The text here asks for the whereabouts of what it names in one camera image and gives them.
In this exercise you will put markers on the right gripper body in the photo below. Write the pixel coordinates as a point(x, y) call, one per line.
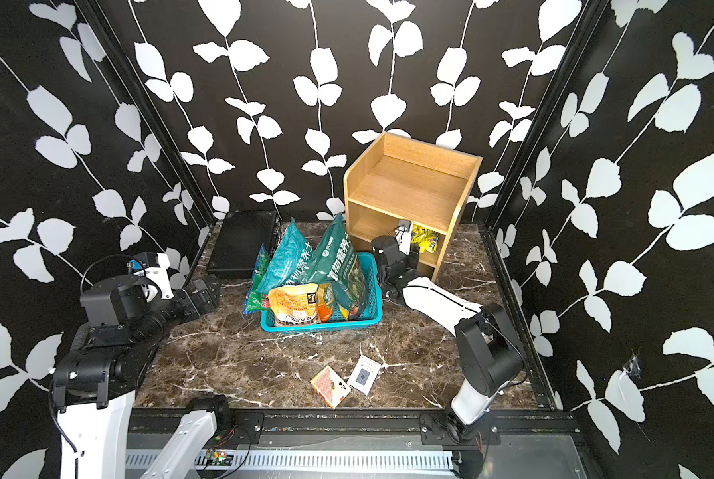
point(398, 259)

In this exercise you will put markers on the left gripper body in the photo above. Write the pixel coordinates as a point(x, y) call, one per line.
point(191, 296)

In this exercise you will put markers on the yellow green small packet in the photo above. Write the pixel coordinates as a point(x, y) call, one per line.
point(426, 240)

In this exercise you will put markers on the bright green blue-topped bag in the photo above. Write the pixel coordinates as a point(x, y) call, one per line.
point(254, 300)

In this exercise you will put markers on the dark green soil bag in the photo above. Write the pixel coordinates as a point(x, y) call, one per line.
point(336, 262)

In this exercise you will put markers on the teal and orange fertilizer bag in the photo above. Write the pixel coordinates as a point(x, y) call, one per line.
point(289, 262)

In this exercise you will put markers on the orange white small packet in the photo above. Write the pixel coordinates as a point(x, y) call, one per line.
point(294, 305)

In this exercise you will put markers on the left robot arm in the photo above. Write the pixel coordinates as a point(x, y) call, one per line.
point(94, 386)

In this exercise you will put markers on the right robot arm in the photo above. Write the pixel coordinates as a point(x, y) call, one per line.
point(491, 355)

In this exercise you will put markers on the wooden two-tier shelf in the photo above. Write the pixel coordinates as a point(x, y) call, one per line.
point(399, 179)

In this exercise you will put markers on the teal plastic basket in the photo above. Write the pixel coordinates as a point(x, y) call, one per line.
point(372, 314)

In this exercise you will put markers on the black flat case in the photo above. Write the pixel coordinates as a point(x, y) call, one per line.
point(239, 241)

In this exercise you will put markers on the white QR code card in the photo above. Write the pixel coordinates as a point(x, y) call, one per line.
point(364, 374)

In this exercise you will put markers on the red patterned card box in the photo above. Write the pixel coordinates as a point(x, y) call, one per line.
point(330, 386)

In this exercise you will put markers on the small circuit board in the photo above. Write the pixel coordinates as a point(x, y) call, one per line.
point(215, 459)

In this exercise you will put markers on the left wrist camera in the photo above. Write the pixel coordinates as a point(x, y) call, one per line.
point(152, 266)

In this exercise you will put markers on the black front rail base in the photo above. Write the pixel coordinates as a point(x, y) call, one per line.
point(397, 443)

